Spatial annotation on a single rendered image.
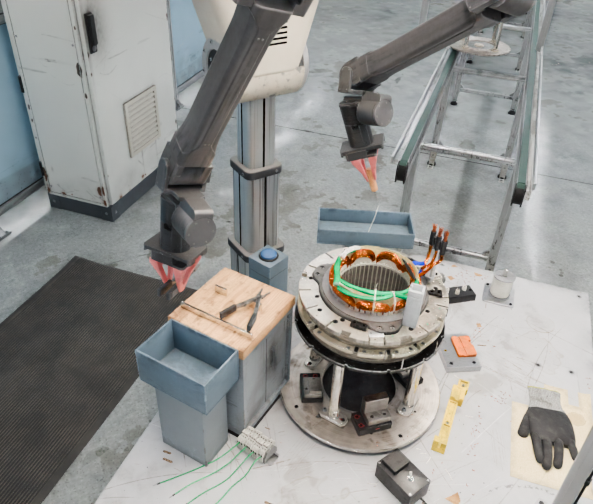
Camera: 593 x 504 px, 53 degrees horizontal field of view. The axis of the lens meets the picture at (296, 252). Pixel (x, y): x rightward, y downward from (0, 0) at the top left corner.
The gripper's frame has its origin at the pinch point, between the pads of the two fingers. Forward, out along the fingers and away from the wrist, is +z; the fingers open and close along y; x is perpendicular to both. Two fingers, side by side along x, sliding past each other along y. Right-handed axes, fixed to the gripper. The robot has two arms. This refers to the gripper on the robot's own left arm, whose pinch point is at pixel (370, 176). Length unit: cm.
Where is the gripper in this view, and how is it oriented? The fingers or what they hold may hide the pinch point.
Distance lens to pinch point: 144.7
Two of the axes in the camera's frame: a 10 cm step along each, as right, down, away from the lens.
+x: 1.7, -5.6, 8.1
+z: 3.0, 8.1, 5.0
